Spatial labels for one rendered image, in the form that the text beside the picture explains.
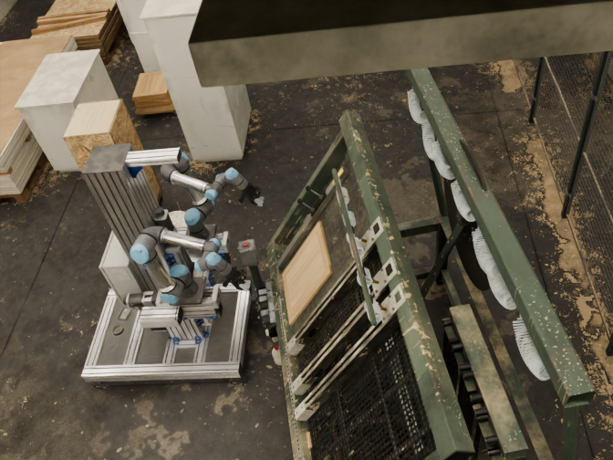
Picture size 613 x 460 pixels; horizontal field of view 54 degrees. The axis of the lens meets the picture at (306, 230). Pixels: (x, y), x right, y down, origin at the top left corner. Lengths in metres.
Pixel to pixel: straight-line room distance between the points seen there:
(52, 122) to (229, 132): 1.85
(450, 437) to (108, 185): 2.39
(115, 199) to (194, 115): 2.65
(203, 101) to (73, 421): 3.16
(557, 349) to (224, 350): 3.01
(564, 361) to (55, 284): 4.85
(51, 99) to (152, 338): 2.87
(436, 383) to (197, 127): 4.47
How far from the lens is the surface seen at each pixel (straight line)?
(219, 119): 6.29
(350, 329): 3.21
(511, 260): 2.57
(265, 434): 4.65
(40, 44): 8.69
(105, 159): 3.75
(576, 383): 2.30
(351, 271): 3.28
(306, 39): 0.73
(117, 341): 5.19
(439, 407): 2.52
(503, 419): 2.64
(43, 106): 6.75
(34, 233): 6.81
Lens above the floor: 4.17
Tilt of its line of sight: 47 degrees down
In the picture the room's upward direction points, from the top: 11 degrees counter-clockwise
